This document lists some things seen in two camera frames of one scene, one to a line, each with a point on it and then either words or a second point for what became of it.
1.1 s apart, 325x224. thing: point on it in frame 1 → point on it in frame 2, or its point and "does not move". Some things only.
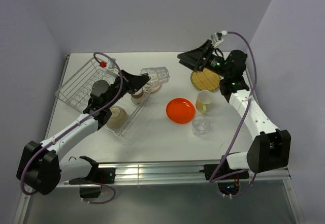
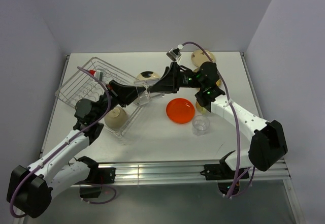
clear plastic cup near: [200, 125] does not move
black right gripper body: [210, 61] → [182, 79]
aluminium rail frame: [172, 173] does not move
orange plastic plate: [180, 110] does not move
